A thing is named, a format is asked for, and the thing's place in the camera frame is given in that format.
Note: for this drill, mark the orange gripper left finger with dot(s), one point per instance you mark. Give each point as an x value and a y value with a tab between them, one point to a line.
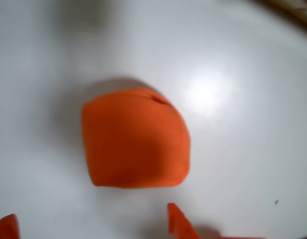
6	227

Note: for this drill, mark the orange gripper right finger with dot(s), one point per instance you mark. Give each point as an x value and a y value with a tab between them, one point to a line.
180	224

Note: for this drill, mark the large orange bean bag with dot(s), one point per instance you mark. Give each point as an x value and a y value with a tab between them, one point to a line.
133	142

